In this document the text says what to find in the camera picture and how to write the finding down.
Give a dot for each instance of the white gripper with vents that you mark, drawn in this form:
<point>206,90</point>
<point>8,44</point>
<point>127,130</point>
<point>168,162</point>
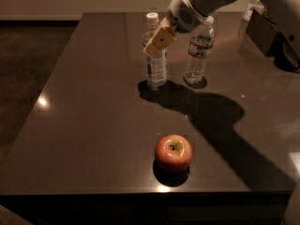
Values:
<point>182,19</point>

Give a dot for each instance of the blue labelled plastic bottle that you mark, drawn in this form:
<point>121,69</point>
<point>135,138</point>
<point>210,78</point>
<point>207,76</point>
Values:
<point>156,65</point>

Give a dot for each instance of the red apple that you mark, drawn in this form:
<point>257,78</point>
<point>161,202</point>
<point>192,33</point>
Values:
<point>173,153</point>

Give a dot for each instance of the clear water bottle red label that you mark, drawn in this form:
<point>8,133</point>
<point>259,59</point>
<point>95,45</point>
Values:
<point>200,47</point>

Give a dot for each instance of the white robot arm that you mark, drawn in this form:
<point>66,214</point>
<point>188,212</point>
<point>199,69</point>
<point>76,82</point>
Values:
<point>284,14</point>

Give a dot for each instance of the clear bottle in background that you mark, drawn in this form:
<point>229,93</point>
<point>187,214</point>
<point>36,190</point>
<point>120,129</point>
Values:
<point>251,6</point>

